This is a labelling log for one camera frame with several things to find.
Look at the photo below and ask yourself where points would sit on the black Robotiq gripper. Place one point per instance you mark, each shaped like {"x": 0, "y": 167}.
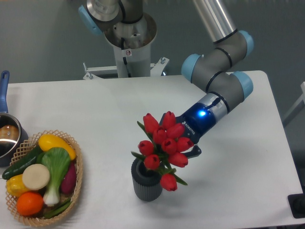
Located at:
{"x": 197, "y": 120}

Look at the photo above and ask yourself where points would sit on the red tulip bouquet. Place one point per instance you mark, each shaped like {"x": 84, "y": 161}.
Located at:
{"x": 164, "y": 148}

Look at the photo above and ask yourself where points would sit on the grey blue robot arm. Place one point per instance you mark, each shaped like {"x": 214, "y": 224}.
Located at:
{"x": 223, "y": 91}

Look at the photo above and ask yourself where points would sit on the dark grey ribbed vase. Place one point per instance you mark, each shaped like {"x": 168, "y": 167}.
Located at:
{"x": 146, "y": 183}

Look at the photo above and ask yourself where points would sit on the purple sweet potato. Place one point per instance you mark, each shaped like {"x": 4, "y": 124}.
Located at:
{"x": 69, "y": 181}

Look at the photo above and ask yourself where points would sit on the green bok choy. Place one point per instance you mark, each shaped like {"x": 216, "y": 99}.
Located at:
{"x": 57, "y": 161}

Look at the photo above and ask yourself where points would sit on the yellow squash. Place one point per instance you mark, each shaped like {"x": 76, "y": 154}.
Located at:
{"x": 48, "y": 141}

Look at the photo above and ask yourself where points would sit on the black box at table edge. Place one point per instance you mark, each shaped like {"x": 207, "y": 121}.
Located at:
{"x": 297, "y": 205}

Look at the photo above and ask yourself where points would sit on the green onion stalk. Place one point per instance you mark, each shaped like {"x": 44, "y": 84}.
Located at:
{"x": 58, "y": 210}

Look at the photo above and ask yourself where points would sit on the woven wicker basket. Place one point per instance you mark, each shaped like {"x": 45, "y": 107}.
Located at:
{"x": 39, "y": 220}

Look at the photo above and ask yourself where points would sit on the beige round disc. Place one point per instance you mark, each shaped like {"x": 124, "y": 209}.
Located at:
{"x": 36, "y": 177}

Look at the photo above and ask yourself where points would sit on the dark green cucumber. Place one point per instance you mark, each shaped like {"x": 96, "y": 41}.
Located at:
{"x": 19, "y": 166}

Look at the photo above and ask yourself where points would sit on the orange fruit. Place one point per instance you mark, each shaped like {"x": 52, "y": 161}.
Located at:
{"x": 29, "y": 203}

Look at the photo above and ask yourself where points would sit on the yellow bell pepper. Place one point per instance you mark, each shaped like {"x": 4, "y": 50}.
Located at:
{"x": 15, "y": 186}

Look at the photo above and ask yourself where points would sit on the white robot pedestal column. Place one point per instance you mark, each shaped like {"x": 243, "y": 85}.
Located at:
{"x": 132, "y": 46}

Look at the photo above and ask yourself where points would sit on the white metal base frame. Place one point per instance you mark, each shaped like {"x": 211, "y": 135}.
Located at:
{"x": 156, "y": 69}

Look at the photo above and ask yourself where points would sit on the white frame at right edge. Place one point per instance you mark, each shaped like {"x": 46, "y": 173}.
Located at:
{"x": 296, "y": 108}

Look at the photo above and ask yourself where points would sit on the blue handled saucepan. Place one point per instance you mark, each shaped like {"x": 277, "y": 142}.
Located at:
{"x": 12, "y": 133}

